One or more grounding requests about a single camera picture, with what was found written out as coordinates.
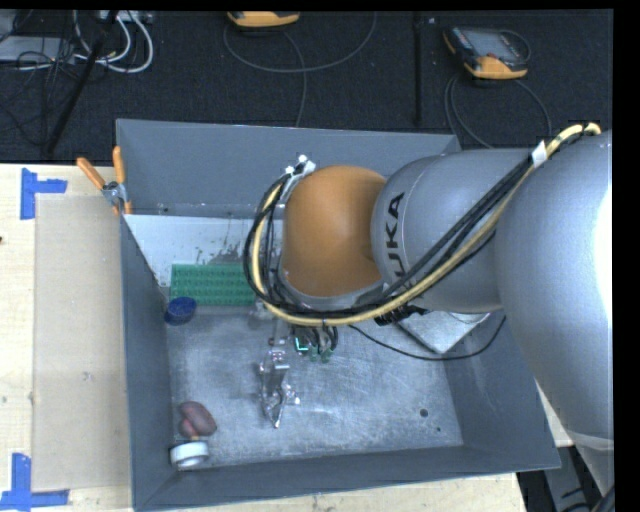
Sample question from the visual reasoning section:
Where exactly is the red-brown toy food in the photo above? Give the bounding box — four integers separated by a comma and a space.
177, 400, 219, 442

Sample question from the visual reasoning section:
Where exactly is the pale wood flat board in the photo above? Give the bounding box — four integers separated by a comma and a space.
30, 193, 132, 494

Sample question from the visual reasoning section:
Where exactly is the white round lid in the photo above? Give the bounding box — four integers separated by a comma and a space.
169, 439, 211, 470

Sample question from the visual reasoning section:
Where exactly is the dark green flat block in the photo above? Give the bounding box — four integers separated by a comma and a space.
170, 262, 258, 309

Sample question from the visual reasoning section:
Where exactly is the black cylinder on white bracket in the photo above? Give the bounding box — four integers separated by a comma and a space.
373, 303, 429, 327

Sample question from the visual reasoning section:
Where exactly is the grey metal bin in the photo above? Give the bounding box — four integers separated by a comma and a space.
114, 118, 563, 512

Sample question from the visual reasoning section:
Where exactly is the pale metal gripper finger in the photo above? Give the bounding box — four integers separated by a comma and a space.
256, 361, 281, 429
272, 362, 302, 427

